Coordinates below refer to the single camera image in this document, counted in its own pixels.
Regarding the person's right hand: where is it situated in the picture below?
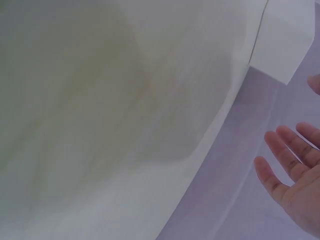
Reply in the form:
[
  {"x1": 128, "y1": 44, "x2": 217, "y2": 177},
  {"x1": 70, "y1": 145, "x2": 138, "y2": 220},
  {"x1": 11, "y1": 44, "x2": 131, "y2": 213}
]
[{"x1": 253, "y1": 74, "x2": 320, "y2": 240}]

